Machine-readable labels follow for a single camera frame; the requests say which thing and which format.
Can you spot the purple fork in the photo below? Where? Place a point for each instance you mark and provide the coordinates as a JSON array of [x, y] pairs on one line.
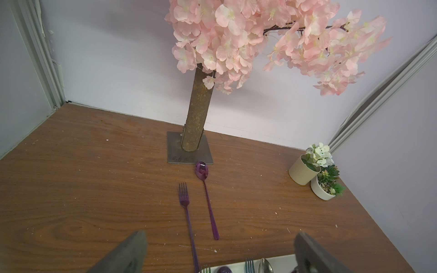
[[184, 201]]

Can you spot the left corner aluminium post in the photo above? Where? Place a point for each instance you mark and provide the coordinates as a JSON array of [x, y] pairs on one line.
[[28, 16]]

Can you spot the dark purple spoon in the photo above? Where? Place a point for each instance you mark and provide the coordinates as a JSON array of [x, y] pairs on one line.
[[224, 269]]

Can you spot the blue fork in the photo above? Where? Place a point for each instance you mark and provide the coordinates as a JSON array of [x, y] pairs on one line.
[[249, 266]]

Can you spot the magenta purple spoon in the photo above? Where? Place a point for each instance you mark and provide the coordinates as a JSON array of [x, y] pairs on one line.
[[202, 171]]

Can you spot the green plant in white pot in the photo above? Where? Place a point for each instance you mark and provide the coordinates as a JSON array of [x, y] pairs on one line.
[[325, 185]]

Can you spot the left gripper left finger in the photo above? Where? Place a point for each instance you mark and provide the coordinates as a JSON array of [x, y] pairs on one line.
[[127, 257]]

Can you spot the white flowers in beige pot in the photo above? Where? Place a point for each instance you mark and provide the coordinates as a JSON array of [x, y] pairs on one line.
[[310, 164]]

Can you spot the dark metal tree base plate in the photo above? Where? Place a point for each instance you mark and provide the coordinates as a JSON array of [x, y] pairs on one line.
[[176, 155]]

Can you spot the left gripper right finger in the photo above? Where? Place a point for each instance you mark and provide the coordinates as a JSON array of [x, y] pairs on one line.
[[312, 257]]

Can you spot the white square tray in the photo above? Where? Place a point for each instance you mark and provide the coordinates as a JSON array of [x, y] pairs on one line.
[[280, 264]]

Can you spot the corner aluminium post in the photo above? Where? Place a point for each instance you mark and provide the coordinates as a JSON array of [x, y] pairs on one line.
[[383, 92], [28, 16]]

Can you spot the silver pink spoon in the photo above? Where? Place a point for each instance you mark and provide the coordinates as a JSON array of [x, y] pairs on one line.
[[264, 266]]

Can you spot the right corner aluminium post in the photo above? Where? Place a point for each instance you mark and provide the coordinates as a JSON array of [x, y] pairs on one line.
[[383, 92]]

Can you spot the pink cherry blossom tree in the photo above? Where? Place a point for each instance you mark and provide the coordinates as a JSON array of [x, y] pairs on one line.
[[221, 39]]

